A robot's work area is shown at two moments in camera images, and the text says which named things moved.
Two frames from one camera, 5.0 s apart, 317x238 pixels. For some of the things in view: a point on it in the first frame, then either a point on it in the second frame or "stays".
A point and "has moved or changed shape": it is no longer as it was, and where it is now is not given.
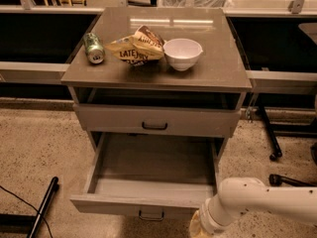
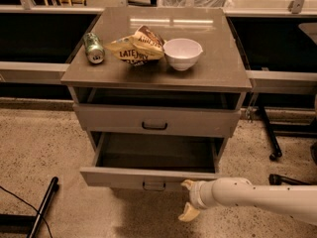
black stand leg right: x=276 y=179 stays
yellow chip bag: x=140 y=48 stays
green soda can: x=94 y=48 stays
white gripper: x=206 y=218 -> x=196 y=195
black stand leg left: x=49 y=196 stays
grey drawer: x=151 y=177 has moved or changed shape
